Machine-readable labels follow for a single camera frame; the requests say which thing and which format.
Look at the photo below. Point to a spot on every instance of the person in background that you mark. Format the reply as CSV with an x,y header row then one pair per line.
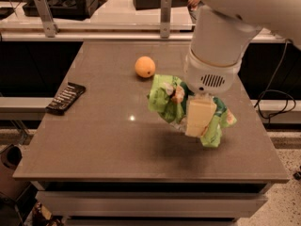
x,y
193,6

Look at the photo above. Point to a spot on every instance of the left metal rail bracket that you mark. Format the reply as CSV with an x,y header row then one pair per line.
x,y
49,26

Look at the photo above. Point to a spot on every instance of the orange fruit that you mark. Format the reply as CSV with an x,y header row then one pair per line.
x,y
145,67

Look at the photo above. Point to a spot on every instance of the metal rail bracket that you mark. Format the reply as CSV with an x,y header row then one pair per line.
x,y
49,26
165,18

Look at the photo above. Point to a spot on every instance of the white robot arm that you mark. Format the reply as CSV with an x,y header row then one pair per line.
x,y
223,31

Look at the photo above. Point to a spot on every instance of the black rxbar chocolate bar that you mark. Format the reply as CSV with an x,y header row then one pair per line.
x,y
65,99

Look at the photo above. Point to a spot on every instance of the centre metal rail bracket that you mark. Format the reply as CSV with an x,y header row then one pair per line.
x,y
165,18

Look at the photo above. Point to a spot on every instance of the green rice chip bag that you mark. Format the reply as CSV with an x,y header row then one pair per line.
x,y
169,96

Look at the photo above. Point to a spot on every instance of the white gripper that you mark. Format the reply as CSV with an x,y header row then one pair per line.
x,y
209,76

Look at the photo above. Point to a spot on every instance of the black case on floor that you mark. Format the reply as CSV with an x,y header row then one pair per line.
x,y
73,9

